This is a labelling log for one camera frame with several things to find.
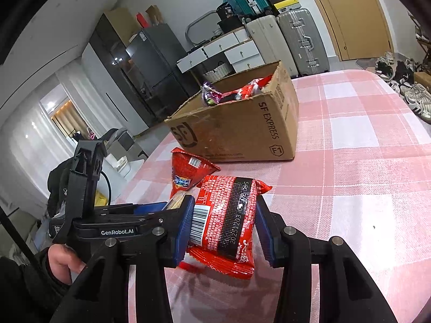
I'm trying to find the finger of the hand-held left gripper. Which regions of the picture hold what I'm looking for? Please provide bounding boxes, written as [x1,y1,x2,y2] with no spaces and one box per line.
[134,202,169,215]
[144,207,185,231]

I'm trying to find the black storage box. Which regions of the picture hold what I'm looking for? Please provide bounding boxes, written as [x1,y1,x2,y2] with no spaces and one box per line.
[215,2,244,34]

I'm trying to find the black jacket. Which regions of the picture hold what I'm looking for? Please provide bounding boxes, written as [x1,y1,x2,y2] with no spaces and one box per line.
[46,160,73,219]

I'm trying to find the tall dark cabinet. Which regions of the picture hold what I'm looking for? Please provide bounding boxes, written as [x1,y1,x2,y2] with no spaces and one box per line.
[88,8,159,130]

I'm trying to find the grey chair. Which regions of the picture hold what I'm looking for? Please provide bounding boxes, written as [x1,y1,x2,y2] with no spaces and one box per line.
[103,127,136,162]

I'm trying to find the brown carton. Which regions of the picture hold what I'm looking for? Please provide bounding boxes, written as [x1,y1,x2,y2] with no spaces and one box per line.
[145,5,162,26]

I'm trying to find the black cable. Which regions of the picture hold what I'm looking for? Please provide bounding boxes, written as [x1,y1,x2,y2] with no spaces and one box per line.
[0,206,38,270]
[100,171,112,206]

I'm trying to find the pile of sneakers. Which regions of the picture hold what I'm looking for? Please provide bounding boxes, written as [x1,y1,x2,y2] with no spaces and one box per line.
[372,52,431,123]

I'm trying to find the beige cracker packet black band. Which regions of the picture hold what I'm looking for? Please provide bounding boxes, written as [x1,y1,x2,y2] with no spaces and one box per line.
[166,190,187,211]

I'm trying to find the person's left forearm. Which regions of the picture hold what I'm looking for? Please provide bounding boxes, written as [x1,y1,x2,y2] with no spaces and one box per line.
[0,252,73,323]

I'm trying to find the brown cardboard box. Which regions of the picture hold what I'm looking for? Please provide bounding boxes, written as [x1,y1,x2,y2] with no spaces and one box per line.
[164,61,300,163]

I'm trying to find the red noodle snack packet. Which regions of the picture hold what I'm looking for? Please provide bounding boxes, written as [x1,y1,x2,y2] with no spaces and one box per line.
[178,175,273,280]

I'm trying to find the wooden door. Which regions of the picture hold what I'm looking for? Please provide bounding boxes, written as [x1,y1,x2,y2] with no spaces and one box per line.
[298,0,394,62]

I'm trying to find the red snack packet dark print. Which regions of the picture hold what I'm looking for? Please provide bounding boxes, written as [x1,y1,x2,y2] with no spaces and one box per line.
[251,76,273,90]

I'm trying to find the white suitcase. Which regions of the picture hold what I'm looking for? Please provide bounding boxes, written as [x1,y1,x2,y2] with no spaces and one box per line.
[245,15,300,79]

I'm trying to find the red chips bag blue logo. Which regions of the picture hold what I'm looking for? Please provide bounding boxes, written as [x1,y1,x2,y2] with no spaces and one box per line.
[169,147,222,200]

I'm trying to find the woven laundry basket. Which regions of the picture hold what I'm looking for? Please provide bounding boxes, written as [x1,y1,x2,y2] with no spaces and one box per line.
[203,62,233,83]

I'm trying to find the silver suitcase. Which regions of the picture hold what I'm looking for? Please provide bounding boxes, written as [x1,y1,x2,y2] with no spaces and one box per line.
[276,8,331,76]

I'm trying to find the person's left hand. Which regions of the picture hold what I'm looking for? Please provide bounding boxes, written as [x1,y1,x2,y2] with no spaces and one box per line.
[47,243,87,285]

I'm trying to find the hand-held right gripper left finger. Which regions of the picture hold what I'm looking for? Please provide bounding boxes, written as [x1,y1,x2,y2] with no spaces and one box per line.
[50,196,196,323]

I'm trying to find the black refrigerator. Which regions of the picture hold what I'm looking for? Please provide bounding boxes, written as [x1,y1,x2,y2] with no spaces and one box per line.
[126,23,200,122]

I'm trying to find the pink checkered tablecloth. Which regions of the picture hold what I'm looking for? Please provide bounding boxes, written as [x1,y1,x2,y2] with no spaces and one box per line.
[114,69,431,323]

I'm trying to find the oval vanity mirror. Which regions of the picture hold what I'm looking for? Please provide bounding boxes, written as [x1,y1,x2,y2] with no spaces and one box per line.
[185,10,221,46]

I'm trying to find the yellow and black shoe box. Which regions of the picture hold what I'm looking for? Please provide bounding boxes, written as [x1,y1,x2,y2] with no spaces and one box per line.
[273,0,302,16]

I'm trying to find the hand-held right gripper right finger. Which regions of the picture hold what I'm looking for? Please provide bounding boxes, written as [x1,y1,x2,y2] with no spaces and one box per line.
[254,194,399,323]

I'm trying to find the purple snack bag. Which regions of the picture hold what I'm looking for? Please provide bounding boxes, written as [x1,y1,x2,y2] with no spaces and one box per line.
[201,81,225,107]

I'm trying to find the white drawer dresser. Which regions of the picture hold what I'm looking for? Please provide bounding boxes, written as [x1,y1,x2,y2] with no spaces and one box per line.
[177,27,265,75]

